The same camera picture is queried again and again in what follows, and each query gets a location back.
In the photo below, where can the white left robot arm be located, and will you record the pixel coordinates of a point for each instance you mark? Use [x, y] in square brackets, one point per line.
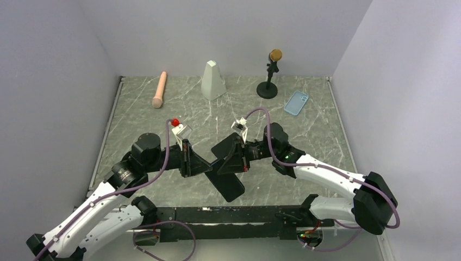
[85, 230]

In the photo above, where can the black microphone stand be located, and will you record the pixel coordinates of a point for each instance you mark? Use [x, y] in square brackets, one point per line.
[268, 89]

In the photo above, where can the black smartphone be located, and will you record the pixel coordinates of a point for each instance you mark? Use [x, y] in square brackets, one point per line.
[228, 185]
[222, 149]

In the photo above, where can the light blue phone case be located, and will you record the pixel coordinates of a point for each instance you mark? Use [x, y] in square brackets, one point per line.
[296, 103]

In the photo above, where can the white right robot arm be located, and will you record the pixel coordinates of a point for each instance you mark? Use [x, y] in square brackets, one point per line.
[364, 199]

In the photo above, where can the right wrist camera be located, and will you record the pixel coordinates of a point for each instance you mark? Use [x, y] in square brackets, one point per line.
[240, 127]

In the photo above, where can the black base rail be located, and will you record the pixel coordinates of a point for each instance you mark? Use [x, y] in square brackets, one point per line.
[202, 223]

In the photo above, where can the brown microphone head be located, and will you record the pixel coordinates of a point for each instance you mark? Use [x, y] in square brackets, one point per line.
[275, 55]

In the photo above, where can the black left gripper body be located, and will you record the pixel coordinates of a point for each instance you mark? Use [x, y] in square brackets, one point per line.
[180, 159]

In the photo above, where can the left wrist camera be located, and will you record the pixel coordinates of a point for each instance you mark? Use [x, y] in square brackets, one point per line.
[181, 131]

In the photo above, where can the white cone-shaped metronome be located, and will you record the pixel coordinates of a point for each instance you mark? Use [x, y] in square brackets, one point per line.
[213, 84]

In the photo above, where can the pink toy microphone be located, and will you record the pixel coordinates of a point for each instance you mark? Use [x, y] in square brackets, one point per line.
[157, 100]

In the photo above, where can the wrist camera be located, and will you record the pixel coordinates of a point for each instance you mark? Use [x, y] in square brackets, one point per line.
[181, 131]
[240, 127]

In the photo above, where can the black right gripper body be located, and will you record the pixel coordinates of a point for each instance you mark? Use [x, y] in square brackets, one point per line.
[255, 151]

